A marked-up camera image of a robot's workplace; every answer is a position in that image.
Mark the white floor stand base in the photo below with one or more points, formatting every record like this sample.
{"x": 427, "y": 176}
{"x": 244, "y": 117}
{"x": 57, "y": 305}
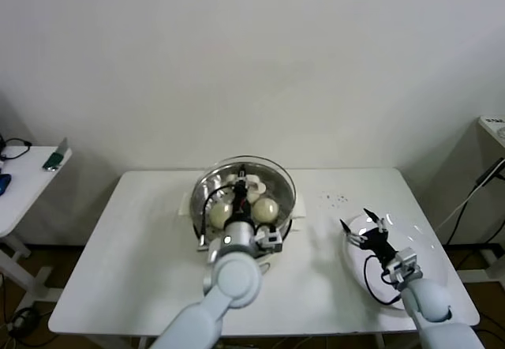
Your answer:
{"x": 498, "y": 266}

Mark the dark crumb specks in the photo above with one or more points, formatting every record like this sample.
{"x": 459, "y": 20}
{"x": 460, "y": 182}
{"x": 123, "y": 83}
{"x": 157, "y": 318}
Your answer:
{"x": 333, "y": 199}

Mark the perforated steel steamer basket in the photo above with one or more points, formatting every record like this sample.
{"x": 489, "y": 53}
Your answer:
{"x": 282, "y": 216}

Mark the white round plate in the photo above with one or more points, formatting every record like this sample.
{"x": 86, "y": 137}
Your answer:
{"x": 422, "y": 246}

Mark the white side table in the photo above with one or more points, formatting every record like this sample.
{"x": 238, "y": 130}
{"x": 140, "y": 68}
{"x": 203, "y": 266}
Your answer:
{"x": 27, "y": 183}

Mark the blue object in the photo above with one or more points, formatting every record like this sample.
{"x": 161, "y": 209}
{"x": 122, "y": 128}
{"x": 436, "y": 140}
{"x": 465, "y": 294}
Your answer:
{"x": 4, "y": 183}

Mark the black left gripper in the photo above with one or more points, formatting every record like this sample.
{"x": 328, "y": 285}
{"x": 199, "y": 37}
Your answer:
{"x": 240, "y": 207}

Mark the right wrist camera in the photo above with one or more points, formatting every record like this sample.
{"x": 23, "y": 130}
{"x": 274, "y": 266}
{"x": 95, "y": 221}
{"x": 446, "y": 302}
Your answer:
{"x": 402, "y": 264}

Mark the round glass pot lid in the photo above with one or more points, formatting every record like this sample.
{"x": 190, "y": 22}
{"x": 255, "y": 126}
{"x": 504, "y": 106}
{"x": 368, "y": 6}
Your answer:
{"x": 276, "y": 183}

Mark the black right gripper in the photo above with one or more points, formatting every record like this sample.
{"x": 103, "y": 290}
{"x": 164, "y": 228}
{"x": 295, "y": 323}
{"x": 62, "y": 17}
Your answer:
{"x": 376, "y": 244}

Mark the white electric cooking pot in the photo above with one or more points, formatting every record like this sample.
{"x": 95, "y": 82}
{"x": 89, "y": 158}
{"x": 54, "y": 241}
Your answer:
{"x": 300, "y": 207}

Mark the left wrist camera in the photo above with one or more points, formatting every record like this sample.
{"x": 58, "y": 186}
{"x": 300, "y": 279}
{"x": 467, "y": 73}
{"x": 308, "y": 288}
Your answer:
{"x": 270, "y": 238}

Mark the beige side cabinet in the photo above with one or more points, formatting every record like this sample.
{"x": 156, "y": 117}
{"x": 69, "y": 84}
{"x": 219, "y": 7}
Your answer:
{"x": 489, "y": 147}

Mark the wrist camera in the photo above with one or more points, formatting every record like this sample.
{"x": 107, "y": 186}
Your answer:
{"x": 270, "y": 238}
{"x": 402, "y": 264}

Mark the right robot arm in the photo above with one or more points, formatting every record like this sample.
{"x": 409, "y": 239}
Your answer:
{"x": 426, "y": 297}

